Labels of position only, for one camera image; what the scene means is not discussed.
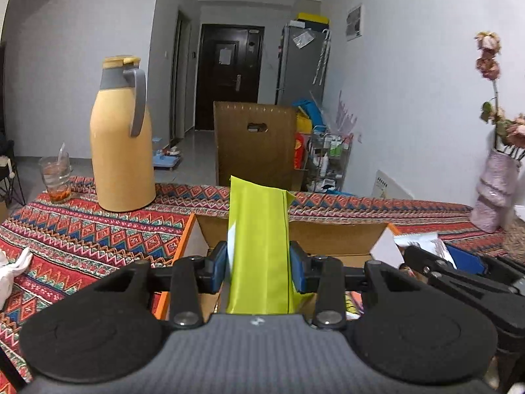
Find black folding chair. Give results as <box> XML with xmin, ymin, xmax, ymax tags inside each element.
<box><xmin>0</xmin><ymin>134</ymin><xmax>26</xmax><ymax>207</ymax></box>

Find pink ceramic vase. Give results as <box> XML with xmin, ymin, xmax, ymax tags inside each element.
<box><xmin>470</xmin><ymin>148</ymin><xmax>521</xmax><ymax>233</ymax></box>

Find grey refrigerator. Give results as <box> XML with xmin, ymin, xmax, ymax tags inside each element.
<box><xmin>275</xmin><ymin>25</ymin><xmax>329</xmax><ymax>106</ymax></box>

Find red gift bag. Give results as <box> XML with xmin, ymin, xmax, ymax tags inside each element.
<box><xmin>294</xmin><ymin>132</ymin><xmax>305</xmax><ymax>170</ymax></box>

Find white crumpled cloth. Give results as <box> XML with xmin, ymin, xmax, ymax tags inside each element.
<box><xmin>0</xmin><ymin>247</ymin><xmax>33</xmax><ymax>309</ymax></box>

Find yellow thermos jug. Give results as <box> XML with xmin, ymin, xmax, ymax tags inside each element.
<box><xmin>90</xmin><ymin>55</ymin><xmax>156</xmax><ymax>212</ymax></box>

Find yellow box on fridge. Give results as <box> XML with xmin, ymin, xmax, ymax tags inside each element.
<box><xmin>296</xmin><ymin>12</ymin><xmax>329</xmax><ymax>25</ymax></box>

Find patterned red tablecloth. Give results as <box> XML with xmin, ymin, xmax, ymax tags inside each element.
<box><xmin>1</xmin><ymin>177</ymin><xmax>503</xmax><ymax>376</ymax></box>

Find dried pink roses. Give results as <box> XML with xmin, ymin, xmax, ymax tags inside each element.
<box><xmin>474</xmin><ymin>31</ymin><xmax>524</xmax><ymax>162</ymax></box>

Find glass cup with drink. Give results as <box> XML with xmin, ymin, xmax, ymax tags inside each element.
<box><xmin>38</xmin><ymin>143</ymin><xmax>72</xmax><ymax>203</ymax></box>

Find white snack packet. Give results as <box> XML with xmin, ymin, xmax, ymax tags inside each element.
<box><xmin>394</xmin><ymin>232</ymin><xmax>456</xmax><ymax>268</ymax></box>

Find red cardboard snack box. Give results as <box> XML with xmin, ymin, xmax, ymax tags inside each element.
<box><xmin>175</xmin><ymin>213</ymin><xmax>403</xmax><ymax>317</ymax></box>

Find wire storage cart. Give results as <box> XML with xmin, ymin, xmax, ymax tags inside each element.
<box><xmin>305</xmin><ymin>127</ymin><xmax>353</xmax><ymax>194</ymax></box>

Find dark entrance door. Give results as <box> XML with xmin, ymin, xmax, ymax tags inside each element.
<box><xmin>195</xmin><ymin>24</ymin><xmax>264</xmax><ymax>131</ymax></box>

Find white wall panel box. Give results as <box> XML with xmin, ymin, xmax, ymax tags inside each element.
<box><xmin>345</xmin><ymin>5</ymin><xmax>364</xmax><ymax>41</ymax></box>

